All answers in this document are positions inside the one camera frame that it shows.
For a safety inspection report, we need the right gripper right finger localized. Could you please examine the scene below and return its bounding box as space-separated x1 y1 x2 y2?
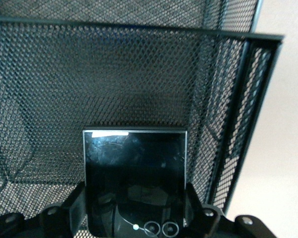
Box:
183 184 224 238

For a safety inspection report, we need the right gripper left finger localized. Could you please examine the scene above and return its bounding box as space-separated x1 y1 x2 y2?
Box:
38 182 90 238

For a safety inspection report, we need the black mesh stacked tray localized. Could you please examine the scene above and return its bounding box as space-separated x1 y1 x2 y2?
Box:
0 0 286 238

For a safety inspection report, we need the black flip phone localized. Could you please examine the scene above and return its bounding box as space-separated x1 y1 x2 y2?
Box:
82 127 189 238

